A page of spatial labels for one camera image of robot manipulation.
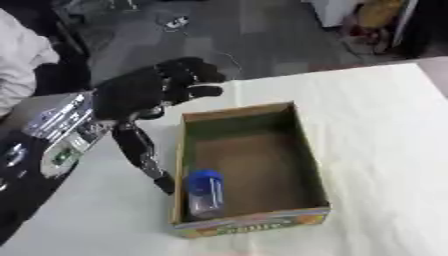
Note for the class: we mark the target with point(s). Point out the clear bottle with blue cap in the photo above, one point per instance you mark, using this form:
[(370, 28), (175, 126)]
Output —
[(205, 195)]

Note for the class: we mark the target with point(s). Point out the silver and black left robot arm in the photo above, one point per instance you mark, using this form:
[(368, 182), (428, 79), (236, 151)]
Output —
[(41, 146)]

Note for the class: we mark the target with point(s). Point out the tan cardboard box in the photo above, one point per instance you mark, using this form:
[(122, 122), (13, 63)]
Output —
[(251, 170)]

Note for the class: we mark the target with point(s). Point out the yellow bag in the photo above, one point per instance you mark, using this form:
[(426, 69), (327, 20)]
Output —
[(379, 13)]

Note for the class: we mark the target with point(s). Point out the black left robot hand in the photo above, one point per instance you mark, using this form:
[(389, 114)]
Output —
[(135, 92)]

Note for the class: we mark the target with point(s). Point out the white cabinet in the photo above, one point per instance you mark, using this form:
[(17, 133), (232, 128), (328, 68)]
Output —
[(329, 11)]

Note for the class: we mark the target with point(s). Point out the person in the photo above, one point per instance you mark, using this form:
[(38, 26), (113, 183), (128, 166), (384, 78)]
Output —
[(20, 63)]

